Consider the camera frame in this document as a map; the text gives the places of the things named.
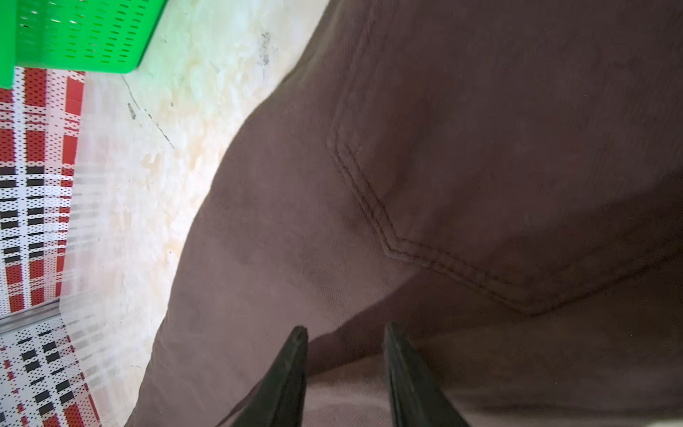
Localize green plastic basket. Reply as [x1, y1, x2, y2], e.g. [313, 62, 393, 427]
[1, 0, 166, 89]

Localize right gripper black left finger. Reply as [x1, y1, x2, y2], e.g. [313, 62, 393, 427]
[233, 326, 309, 427]

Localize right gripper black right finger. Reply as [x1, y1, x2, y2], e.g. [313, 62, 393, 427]
[383, 323, 468, 427]

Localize brown trousers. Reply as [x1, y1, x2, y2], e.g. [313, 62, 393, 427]
[127, 1, 682, 426]

